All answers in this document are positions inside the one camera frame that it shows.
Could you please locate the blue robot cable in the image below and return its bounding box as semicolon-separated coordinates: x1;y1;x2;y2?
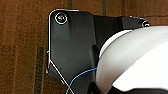
64;67;100;94

